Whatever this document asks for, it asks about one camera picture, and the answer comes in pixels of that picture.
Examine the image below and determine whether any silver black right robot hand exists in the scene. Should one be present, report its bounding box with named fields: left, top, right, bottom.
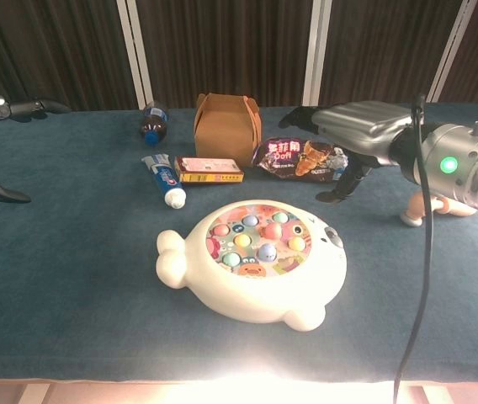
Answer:
left=279, top=100, right=417, bottom=204

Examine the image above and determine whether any peach grey toy hammer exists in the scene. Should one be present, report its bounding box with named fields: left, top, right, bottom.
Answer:
left=399, top=193, right=478, bottom=228

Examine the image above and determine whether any white seal whack-a-mole toy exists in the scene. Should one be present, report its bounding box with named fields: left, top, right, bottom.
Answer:
left=156, top=199, right=348, bottom=332

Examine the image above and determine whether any dark brown snack bag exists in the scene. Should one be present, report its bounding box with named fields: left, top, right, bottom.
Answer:
left=252, top=136, right=349, bottom=184

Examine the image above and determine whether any brown kraft paper box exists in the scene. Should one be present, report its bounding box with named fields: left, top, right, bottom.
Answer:
left=194, top=93, right=263, bottom=168

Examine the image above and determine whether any yellow red flat box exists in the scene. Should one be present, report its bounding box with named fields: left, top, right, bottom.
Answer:
left=173, top=156, right=246, bottom=185

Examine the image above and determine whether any dark brown curtain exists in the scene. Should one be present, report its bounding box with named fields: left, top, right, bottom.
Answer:
left=0, top=0, right=478, bottom=127

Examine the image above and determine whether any cola bottle blue cap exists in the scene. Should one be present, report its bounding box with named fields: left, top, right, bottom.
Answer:
left=139, top=100, right=169, bottom=146

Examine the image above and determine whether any teal tablecloth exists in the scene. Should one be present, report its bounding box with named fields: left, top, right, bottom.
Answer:
left=0, top=103, right=478, bottom=384

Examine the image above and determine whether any blue white toothpaste tube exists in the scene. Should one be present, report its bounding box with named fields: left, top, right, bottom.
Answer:
left=140, top=153, right=188, bottom=210

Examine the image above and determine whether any white frame post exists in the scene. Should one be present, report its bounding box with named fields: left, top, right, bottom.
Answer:
left=426, top=0, right=478, bottom=104
left=301, top=0, right=333, bottom=107
left=115, top=0, right=154, bottom=111

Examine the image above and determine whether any black cable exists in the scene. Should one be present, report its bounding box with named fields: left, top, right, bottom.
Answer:
left=392, top=93, right=436, bottom=404

